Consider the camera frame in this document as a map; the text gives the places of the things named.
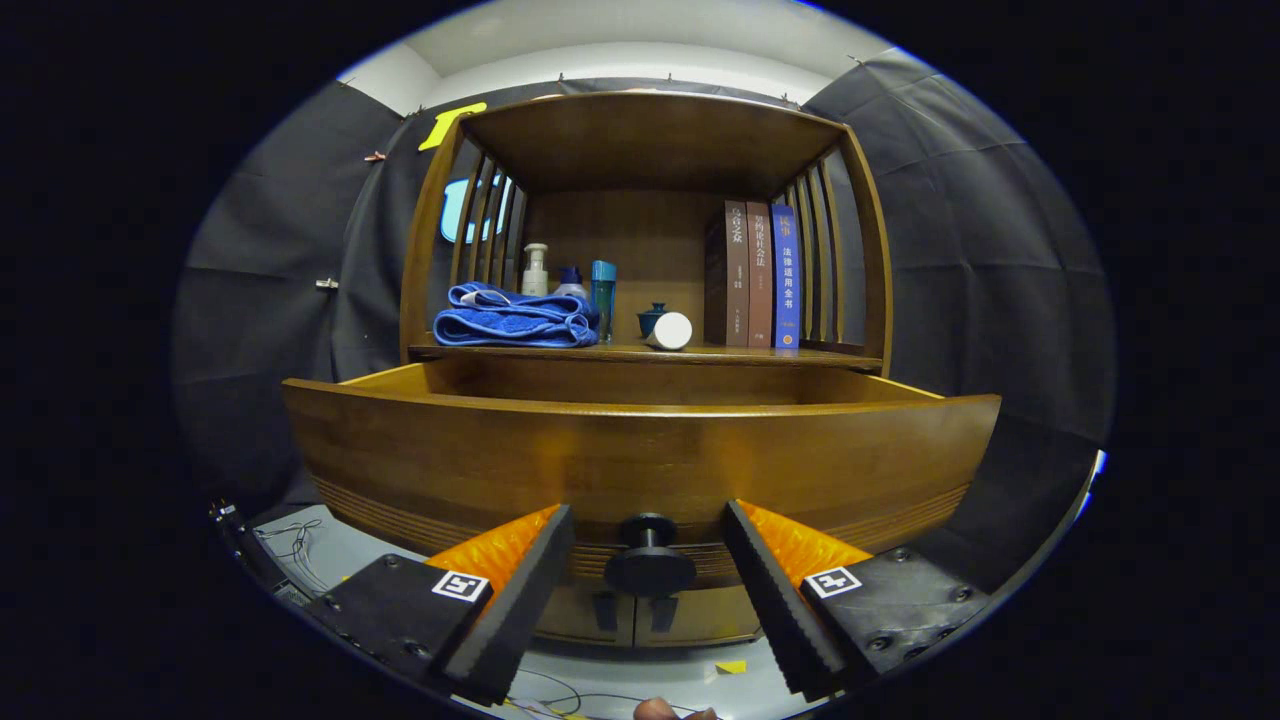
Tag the folded blue towel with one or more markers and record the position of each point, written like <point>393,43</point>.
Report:
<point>510,320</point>

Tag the dark blue lidded teacup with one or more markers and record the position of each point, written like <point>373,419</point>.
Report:
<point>650,318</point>

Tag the wooden cabinet door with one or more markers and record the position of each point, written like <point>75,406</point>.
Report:
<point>580,618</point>
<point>700,618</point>

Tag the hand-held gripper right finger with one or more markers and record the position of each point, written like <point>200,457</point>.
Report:
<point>780,610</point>

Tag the white pump bottle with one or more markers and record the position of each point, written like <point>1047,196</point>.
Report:
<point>535,280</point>

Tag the dark brown book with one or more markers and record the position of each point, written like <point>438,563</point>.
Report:
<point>736,270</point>

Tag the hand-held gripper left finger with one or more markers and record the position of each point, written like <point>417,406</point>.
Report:
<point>510,615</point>

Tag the black backdrop cloth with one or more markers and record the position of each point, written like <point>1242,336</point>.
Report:
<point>1000,300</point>

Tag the brown wooden cabinet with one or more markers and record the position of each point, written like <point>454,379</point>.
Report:
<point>650,140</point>

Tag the yellow floor tape piece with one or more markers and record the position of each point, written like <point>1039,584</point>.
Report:
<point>731,667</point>

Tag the reddish brown book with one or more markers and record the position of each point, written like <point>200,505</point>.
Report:
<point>760,280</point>

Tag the blue book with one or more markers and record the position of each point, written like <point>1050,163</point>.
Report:
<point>785,280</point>

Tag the white bottle with blue cap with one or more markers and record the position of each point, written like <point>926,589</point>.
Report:
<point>571,288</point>

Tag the wooden countertop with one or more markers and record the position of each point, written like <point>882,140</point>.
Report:
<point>620,352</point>

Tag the white tube with green end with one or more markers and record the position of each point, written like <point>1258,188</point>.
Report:
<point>672,331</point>

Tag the slim teal bottle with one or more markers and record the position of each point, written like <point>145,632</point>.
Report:
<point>603,290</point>

